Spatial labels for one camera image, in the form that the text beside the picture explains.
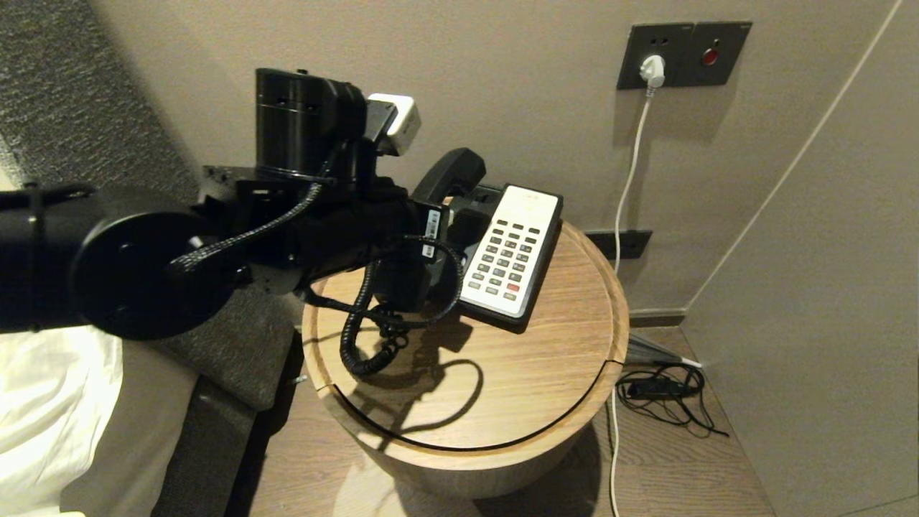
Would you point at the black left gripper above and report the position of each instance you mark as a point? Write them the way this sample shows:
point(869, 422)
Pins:
point(402, 230)

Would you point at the black telephone handset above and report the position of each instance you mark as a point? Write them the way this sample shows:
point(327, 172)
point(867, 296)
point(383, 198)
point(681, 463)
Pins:
point(452, 172)

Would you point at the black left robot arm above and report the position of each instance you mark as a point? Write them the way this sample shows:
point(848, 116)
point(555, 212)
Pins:
point(129, 273)

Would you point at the black and white telephone base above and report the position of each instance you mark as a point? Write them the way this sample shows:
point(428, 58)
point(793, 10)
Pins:
point(517, 244)

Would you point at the round wooden side table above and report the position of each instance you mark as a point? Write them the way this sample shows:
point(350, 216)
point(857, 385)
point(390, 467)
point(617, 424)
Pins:
point(502, 388)

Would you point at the white power plug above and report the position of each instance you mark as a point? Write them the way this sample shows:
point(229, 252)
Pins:
point(652, 70)

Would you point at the beige mattress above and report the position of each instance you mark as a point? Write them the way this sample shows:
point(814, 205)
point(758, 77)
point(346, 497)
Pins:
point(136, 445)

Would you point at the grey fabric headboard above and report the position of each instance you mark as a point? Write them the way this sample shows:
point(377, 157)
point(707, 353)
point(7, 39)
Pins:
point(72, 86)

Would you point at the white bed linen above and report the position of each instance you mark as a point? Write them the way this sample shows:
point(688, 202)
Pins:
point(50, 431)

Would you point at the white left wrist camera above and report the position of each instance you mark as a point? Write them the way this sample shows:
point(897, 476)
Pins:
point(402, 122)

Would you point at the small dark wall outlet plate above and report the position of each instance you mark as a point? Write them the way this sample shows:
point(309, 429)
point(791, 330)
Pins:
point(632, 244)

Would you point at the dark grey bed frame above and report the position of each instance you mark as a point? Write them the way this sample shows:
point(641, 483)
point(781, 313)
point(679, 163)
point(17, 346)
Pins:
point(208, 459)

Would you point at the grey wall socket panel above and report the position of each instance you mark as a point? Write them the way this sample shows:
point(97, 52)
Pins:
point(689, 43)

